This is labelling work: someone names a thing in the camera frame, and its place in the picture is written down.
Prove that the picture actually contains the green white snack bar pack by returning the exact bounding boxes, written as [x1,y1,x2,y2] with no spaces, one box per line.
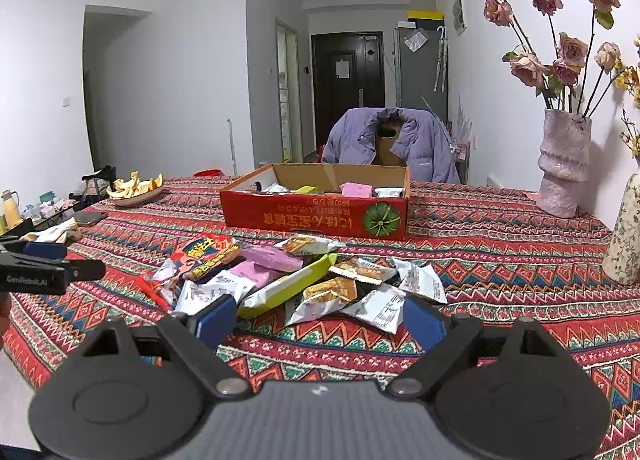
[236,253,337,319]

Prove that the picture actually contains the red anime snack bag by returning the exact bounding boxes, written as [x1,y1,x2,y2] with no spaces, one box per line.
[137,234,241,312]

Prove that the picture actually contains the red cardboard fruit box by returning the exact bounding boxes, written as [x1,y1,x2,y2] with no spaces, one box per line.
[219,163,410,240]

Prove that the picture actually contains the pink snack packet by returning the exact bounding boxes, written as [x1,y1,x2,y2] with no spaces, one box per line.
[340,182,373,198]

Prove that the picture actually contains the person left hand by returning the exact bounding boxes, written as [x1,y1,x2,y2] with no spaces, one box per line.
[0,292,11,348]

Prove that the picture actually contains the cream cloth gloves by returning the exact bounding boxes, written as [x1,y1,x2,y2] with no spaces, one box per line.
[21,217,81,244]

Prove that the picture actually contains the white snack packet centre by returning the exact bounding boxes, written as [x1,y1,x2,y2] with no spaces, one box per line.
[174,270,256,316]

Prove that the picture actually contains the white snack packet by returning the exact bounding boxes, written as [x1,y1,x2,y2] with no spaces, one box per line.
[342,284,406,334]
[174,270,256,316]

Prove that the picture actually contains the white snack packet right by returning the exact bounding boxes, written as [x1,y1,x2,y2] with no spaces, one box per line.
[342,284,406,334]

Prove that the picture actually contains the yellow thermos bottle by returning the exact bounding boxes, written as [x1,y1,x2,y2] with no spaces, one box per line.
[1,189,23,229]

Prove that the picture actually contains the plate of orange peels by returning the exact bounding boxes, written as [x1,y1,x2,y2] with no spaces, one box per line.
[106,171,165,208]

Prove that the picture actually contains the patterned red tablecloth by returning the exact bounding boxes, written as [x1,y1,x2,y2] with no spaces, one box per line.
[3,177,639,459]

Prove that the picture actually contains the white packet in box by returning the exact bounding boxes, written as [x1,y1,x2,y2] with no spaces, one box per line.
[373,187,405,198]

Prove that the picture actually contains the red bucket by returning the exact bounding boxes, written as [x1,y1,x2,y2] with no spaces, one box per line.
[192,168,224,177]

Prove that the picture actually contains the purple puffer jacket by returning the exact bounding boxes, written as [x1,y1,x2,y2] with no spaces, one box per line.
[321,107,460,184]

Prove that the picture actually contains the brown chair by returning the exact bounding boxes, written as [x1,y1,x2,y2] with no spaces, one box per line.
[374,119,406,166]

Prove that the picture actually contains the floral white tall vase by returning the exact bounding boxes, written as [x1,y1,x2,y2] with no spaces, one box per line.
[602,172,639,284]

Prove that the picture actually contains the pink ceramic vase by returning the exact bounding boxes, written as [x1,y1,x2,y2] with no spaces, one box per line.
[536,109,591,218]

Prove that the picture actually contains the black entrance door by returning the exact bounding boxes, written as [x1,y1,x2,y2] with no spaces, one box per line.
[311,31,385,146]

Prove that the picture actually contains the grey refrigerator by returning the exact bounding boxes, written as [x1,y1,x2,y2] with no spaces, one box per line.
[395,19,448,123]

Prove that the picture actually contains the dried pink roses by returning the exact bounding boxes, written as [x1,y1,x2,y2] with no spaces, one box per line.
[483,0,625,120]

